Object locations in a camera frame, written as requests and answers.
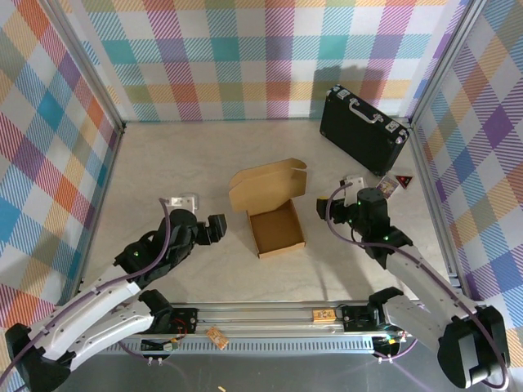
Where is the brown cardboard mailer box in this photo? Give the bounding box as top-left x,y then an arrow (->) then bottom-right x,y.
227,158 -> 308,261

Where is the small purple card box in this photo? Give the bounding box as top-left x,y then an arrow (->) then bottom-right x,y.
376,176 -> 400,200

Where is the small orange printed tag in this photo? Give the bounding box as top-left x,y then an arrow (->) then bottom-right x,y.
205,325 -> 229,350

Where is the grey metal panel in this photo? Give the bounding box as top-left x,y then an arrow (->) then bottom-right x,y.
60,350 -> 510,392

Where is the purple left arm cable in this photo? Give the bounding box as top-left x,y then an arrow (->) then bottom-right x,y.
6,198 -> 172,392

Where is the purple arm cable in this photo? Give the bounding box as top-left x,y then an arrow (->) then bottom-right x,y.
326,182 -> 511,391
6,198 -> 172,392

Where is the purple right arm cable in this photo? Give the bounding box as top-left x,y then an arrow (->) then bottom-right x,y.
326,182 -> 511,391

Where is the aluminium frame side rail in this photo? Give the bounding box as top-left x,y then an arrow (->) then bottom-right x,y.
69,129 -> 126,303
408,122 -> 466,299

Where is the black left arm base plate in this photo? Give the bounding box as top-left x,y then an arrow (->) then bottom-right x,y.
169,308 -> 200,335

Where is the black briefcase with silver handle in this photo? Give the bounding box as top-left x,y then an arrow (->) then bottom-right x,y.
318,84 -> 411,177

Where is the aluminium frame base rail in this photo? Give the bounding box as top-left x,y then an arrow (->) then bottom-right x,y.
60,301 -> 498,341

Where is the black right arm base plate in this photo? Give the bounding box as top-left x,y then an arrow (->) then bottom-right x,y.
341,305 -> 379,332

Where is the slotted grey cable duct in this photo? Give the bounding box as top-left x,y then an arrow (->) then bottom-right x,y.
93,341 -> 377,354

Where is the aluminium frame post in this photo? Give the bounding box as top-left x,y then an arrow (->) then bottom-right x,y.
38,0 -> 127,136
408,0 -> 489,128

